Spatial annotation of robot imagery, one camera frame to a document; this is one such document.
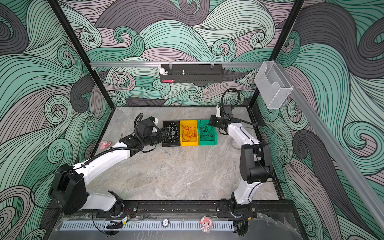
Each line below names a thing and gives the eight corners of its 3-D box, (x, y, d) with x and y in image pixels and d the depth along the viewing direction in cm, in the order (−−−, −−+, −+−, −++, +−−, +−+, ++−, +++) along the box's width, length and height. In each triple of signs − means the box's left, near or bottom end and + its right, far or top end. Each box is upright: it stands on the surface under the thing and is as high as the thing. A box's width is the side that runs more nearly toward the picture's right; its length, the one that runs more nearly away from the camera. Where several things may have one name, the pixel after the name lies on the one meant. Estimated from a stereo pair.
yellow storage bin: (179, 146, 99) (179, 140, 93) (180, 126, 110) (180, 120, 104) (197, 146, 99) (198, 140, 93) (197, 126, 110) (197, 120, 104)
